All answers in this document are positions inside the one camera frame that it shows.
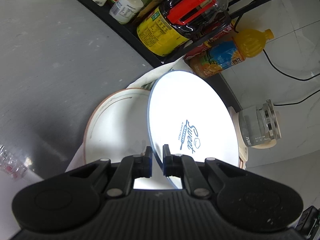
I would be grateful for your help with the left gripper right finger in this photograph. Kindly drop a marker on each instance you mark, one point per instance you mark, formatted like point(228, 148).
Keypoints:
point(185, 168)

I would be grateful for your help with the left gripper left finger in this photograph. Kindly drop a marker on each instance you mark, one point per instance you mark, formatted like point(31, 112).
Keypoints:
point(125, 172)

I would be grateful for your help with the white plate with blue print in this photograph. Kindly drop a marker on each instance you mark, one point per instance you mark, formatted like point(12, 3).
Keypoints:
point(186, 113)

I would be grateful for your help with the white plate brown rim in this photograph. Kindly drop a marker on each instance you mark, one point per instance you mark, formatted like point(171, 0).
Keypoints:
point(118, 126)

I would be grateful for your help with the glass electric kettle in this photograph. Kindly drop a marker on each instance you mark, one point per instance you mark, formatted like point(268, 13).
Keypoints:
point(260, 123)

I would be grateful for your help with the patterned white table cloth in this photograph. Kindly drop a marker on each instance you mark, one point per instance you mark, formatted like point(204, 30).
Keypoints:
point(147, 81)

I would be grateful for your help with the orange juice bottle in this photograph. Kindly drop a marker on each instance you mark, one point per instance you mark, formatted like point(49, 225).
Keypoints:
point(248, 43)

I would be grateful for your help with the red drink can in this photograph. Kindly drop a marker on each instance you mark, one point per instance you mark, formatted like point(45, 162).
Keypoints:
point(210, 42)

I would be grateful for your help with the dark soy sauce jug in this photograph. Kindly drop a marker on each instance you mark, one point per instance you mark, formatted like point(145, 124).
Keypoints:
point(174, 22)

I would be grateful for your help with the white capped seasoning jar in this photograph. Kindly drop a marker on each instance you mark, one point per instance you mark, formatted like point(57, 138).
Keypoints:
point(123, 10)

